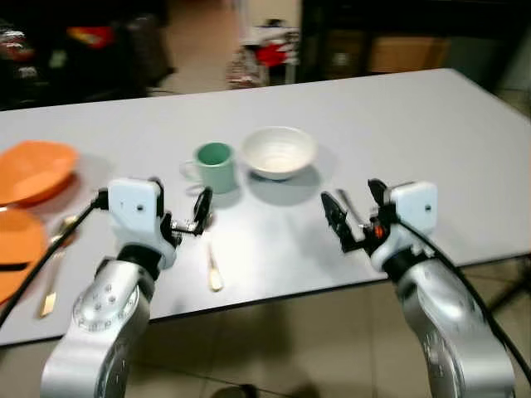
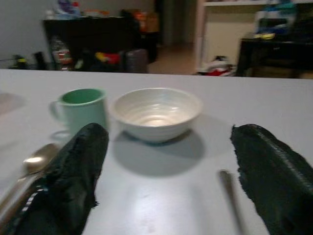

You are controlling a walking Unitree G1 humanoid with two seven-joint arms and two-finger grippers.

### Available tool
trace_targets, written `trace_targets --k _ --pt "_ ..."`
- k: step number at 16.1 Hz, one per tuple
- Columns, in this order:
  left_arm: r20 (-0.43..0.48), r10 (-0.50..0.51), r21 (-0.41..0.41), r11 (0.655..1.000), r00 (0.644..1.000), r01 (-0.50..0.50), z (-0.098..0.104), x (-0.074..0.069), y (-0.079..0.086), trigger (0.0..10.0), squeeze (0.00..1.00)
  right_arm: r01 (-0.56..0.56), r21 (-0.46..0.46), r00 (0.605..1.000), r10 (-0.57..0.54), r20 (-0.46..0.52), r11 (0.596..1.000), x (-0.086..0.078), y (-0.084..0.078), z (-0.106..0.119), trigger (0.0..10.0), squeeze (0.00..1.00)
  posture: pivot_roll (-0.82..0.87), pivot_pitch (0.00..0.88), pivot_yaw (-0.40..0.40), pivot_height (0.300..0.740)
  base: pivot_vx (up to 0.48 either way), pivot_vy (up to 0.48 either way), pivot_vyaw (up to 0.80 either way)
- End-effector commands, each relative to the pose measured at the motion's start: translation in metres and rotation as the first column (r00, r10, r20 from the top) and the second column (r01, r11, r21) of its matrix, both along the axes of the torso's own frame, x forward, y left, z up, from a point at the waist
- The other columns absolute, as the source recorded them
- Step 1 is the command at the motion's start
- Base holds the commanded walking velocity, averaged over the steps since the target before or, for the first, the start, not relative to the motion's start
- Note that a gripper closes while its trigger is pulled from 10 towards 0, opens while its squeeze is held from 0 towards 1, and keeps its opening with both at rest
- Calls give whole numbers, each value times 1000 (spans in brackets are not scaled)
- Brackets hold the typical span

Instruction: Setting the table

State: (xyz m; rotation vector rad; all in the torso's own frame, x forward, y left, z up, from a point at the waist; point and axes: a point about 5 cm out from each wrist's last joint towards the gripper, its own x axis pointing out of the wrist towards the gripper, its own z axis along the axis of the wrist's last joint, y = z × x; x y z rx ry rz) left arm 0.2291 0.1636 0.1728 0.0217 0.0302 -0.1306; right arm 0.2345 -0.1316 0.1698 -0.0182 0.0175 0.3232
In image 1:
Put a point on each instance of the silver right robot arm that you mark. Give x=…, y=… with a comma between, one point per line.
x=465, y=332

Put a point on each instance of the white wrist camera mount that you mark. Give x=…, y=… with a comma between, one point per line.
x=415, y=207
x=133, y=207

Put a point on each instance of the dark cardboard box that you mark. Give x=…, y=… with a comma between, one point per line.
x=343, y=54

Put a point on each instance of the orange bowl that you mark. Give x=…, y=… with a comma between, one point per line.
x=33, y=170

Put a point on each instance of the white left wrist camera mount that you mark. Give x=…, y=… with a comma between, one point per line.
x=133, y=207

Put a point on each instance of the gold spoon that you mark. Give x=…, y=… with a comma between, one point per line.
x=215, y=269
x=50, y=290

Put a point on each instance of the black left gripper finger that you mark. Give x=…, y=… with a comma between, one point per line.
x=160, y=195
x=202, y=211

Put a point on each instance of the black table leg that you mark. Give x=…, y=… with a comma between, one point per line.
x=510, y=290

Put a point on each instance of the patterned shiny bag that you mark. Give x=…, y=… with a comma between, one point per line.
x=245, y=70

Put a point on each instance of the green ceramic mug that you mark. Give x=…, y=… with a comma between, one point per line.
x=216, y=166

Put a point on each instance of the white ribbed bowl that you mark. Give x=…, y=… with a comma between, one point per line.
x=279, y=153

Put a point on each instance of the black shelf unit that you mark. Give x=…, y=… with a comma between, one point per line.
x=481, y=25

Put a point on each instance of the light cardboard box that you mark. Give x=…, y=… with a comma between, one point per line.
x=408, y=54

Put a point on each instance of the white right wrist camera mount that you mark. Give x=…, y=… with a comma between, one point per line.
x=415, y=207

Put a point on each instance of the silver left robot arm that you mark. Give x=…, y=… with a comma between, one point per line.
x=91, y=323

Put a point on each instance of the dark suitcase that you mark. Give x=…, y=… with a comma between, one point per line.
x=148, y=46

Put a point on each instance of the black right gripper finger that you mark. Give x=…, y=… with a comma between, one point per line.
x=336, y=220
x=380, y=195

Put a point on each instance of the orange plate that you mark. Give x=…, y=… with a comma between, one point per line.
x=18, y=245

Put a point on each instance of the red yellow bag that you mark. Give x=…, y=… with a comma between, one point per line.
x=90, y=36

